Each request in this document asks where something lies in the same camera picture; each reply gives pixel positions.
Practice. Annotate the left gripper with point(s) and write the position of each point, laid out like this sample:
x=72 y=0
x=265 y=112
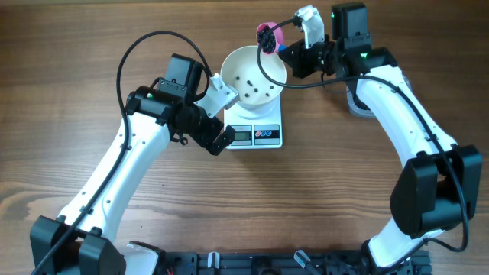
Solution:
x=215 y=126

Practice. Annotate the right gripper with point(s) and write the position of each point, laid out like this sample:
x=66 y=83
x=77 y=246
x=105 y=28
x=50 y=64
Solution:
x=298 y=60

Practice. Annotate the pink scoop blue handle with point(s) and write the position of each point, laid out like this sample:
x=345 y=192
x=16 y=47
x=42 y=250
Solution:
x=280 y=40

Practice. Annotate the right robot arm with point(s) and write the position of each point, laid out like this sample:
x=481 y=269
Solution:
x=438 y=187

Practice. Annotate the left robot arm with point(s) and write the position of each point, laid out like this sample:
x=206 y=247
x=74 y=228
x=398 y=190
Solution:
x=80 y=240

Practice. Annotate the black beans in scoop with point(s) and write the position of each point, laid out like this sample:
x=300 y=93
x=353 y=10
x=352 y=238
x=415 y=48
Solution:
x=268 y=44

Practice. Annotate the black beans in bowl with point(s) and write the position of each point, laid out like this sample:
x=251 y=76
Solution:
x=252 y=86

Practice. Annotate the white digital kitchen scale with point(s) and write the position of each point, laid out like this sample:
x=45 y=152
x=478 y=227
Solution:
x=256 y=128

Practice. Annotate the white bowl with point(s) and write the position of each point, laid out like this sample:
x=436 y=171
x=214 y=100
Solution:
x=243 y=62

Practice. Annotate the clear plastic container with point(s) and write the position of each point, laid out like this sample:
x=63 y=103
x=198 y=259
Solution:
x=355 y=111

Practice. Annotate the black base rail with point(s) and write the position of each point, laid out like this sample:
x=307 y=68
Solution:
x=214 y=263

